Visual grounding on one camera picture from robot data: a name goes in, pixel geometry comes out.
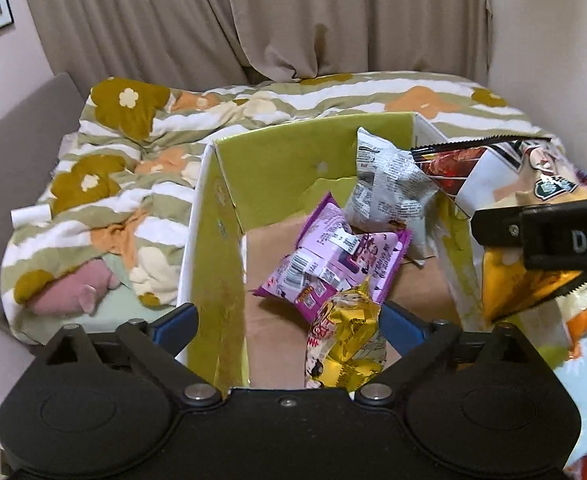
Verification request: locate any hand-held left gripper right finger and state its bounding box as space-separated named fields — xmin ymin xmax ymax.
xmin=355 ymin=302 xmax=535 ymax=407

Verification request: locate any purple snack packet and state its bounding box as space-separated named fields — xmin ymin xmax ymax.
xmin=252 ymin=192 xmax=413 ymax=322

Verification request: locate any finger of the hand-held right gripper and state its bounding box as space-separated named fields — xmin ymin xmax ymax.
xmin=470 ymin=204 xmax=525 ymax=249

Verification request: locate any white paper roll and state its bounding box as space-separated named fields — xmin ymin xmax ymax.
xmin=12 ymin=204 xmax=52 ymax=226

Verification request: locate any green cardboard box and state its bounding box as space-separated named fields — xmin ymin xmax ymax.
xmin=176 ymin=111 xmax=571 ymax=392

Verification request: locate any beige curtain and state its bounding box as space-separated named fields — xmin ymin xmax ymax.
xmin=16 ymin=0 xmax=490 ymax=84

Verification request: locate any floral striped blanket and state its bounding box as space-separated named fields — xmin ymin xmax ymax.
xmin=0 ymin=71 xmax=587 ymax=319

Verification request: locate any light blue floral cloth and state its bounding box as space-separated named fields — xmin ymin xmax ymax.
xmin=552 ymin=352 xmax=587 ymax=463

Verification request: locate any silver snack packet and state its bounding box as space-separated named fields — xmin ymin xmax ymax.
xmin=343 ymin=127 xmax=440 ymax=267

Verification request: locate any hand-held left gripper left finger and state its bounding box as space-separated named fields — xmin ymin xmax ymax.
xmin=44 ymin=303 xmax=223 ymax=407

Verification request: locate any pink plush toy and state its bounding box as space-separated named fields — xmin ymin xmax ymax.
xmin=30 ymin=255 xmax=122 ymax=317

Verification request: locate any grey bed headboard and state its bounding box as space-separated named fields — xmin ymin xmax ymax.
xmin=0 ymin=72 xmax=88 ymax=347

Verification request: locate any green bed sheet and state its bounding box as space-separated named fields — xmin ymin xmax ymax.
xmin=20 ymin=287 xmax=180 ymax=347

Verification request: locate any black white gold snack packet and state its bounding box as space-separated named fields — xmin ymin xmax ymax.
xmin=410 ymin=133 xmax=587 ymax=324

